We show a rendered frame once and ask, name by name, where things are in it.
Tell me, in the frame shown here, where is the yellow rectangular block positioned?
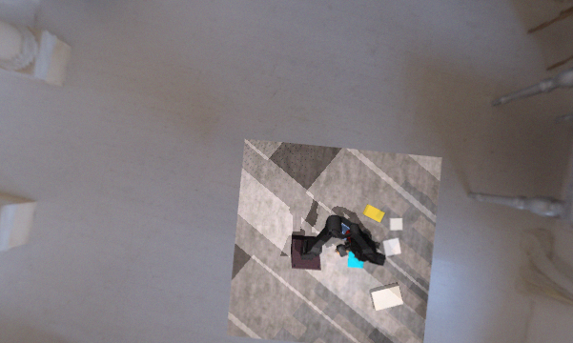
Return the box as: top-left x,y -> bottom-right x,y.
363,204 -> 385,223

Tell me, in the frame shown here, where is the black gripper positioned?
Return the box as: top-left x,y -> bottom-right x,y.
337,233 -> 370,257

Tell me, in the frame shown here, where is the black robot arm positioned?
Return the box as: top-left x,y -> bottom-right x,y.
300,214 -> 385,265

